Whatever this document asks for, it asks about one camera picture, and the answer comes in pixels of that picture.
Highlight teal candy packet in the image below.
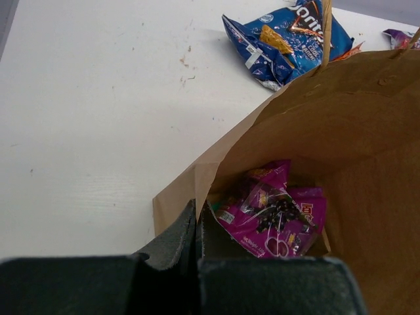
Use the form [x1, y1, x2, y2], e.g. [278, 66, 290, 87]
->
[211, 201, 221, 212]

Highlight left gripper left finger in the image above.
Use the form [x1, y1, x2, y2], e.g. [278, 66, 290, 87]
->
[1, 200, 197, 314]

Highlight red purple berry snack packet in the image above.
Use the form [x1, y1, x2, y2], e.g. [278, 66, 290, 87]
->
[383, 29, 415, 49]

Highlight orange snack packet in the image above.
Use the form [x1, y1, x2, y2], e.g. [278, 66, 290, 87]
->
[334, 42, 364, 61]

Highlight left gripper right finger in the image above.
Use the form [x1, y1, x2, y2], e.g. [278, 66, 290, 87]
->
[197, 202, 368, 314]

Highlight brown paper bag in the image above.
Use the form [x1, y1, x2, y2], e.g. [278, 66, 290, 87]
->
[152, 0, 420, 315]

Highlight blue Doritos chip bag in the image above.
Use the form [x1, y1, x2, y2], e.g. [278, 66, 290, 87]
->
[221, 0, 356, 92]

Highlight purple candy packet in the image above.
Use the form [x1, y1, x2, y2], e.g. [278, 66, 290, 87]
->
[212, 160, 327, 259]

